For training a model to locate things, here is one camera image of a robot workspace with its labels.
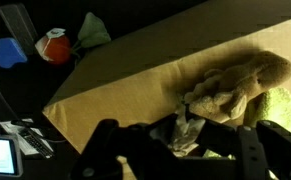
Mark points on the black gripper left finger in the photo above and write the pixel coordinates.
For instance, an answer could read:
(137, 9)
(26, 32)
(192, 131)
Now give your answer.
(144, 147)

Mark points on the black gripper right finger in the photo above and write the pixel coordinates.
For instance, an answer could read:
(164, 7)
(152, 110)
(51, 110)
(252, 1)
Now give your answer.
(242, 154)

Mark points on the small paper wrapper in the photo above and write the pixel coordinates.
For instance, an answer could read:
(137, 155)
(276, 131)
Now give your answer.
(185, 132)

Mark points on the yellow microfiber cloth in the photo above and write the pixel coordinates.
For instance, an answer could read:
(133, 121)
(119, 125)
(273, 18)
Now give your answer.
(273, 105)

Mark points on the brown plush moose toy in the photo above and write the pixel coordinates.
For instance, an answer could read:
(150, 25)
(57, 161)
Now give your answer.
(265, 70)

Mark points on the blue sponge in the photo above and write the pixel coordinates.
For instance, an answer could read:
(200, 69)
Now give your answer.
(11, 53)

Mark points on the black rectangular block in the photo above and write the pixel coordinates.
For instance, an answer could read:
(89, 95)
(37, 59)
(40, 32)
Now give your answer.
(20, 25)

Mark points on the large cardboard box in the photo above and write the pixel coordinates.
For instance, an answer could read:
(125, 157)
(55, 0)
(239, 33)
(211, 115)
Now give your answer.
(143, 76)

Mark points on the tablet with lit screen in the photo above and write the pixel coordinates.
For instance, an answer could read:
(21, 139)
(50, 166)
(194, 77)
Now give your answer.
(10, 157)

